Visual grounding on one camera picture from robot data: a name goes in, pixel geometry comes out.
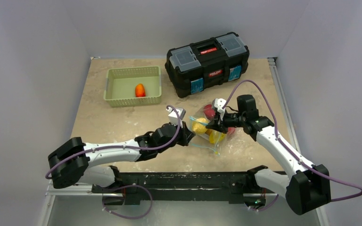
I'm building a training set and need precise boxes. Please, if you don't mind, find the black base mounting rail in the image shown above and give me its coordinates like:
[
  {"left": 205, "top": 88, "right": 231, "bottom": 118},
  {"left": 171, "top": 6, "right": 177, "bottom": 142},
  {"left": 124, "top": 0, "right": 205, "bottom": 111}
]
[{"left": 91, "top": 171, "right": 272, "bottom": 208}]

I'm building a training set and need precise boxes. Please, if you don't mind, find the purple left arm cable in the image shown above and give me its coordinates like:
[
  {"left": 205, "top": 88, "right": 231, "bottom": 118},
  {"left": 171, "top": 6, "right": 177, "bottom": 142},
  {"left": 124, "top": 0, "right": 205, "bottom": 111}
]
[{"left": 45, "top": 105, "right": 182, "bottom": 180}]

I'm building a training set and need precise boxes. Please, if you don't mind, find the black plastic toolbox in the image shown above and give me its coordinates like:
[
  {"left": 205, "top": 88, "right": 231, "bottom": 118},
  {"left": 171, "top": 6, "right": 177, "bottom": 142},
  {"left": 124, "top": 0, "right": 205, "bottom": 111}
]
[{"left": 165, "top": 32, "right": 250, "bottom": 98}]

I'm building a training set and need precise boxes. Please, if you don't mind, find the green perforated plastic basket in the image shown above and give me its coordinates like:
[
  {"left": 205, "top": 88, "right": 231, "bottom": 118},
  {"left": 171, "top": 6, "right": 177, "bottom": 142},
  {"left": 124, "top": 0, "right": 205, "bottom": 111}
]
[{"left": 103, "top": 66, "right": 162, "bottom": 108}]

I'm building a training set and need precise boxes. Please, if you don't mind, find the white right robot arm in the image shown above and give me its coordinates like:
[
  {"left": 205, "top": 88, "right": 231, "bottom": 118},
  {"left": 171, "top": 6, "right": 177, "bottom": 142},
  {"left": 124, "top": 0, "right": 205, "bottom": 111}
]
[{"left": 207, "top": 95, "right": 331, "bottom": 215}]

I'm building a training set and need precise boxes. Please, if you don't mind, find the orange fake fruit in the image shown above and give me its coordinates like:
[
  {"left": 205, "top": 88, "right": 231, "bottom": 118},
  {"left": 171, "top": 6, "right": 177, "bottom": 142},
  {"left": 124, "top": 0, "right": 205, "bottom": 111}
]
[{"left": 135, "top": 83, "right": 146, "bottom": 97}]

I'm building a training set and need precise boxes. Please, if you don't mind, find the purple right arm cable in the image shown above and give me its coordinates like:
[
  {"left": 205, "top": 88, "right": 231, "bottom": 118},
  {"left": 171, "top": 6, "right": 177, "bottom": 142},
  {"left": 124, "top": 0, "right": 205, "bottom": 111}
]
[{"left": 222, "top": 80, "right": 362, "bottom": 202}]

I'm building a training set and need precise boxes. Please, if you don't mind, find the red fake apple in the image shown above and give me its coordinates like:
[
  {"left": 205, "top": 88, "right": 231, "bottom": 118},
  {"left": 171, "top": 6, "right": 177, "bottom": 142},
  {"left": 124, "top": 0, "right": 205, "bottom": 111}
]
[{"left": 203, "top": 104, "right": 215, "bottom": 121}]

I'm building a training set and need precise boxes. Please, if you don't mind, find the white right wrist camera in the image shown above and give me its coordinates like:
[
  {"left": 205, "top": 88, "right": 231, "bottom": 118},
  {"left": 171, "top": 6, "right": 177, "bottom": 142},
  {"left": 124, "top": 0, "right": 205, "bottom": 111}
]
[{"left": 212, "top": 98, "right": 227, "bottom": 114}]

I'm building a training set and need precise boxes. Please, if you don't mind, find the yellow fake pear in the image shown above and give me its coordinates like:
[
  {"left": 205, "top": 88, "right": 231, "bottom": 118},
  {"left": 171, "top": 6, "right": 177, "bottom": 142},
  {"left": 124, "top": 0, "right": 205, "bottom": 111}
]
[{"left": 191, "top": 117, "right": 209, "bottom": 134}]

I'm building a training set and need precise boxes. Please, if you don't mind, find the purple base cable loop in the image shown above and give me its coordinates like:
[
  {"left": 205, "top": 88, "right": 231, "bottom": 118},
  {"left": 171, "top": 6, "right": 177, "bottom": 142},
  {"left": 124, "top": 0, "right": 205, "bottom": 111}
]
[{"left": 102, "top": 184, "right": 154, "bottom": 220}]

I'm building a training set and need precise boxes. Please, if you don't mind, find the clear zip top bag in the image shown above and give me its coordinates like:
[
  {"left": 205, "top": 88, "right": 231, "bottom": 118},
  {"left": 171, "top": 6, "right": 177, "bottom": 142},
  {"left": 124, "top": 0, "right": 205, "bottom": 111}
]
[{"left": 189, "top": 104, "right": 234, "bottom": 155}]

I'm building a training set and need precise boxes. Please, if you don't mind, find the red fake tomato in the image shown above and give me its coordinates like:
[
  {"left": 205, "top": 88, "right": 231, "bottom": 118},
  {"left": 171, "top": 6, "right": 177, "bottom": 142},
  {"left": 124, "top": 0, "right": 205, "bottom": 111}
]
[{"left": 227, "top": 127, "right": 236, "bottom": 136}]

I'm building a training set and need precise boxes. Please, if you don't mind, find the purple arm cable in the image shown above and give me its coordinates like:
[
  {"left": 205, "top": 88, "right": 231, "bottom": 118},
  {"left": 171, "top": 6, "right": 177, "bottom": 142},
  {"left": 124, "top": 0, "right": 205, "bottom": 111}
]
[
  {"left": 222, "top": 80, "right": 362, "bottom": 202},
  {"left": 45, "top": 105, "right": 182, "bottom": 180}
]

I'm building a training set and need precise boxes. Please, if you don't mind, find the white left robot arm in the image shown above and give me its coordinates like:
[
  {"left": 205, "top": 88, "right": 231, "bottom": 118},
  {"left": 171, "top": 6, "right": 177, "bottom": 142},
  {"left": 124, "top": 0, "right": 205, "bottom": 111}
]
[{"left": 45, "top": 122, "right": 196, "bottom": 193}]

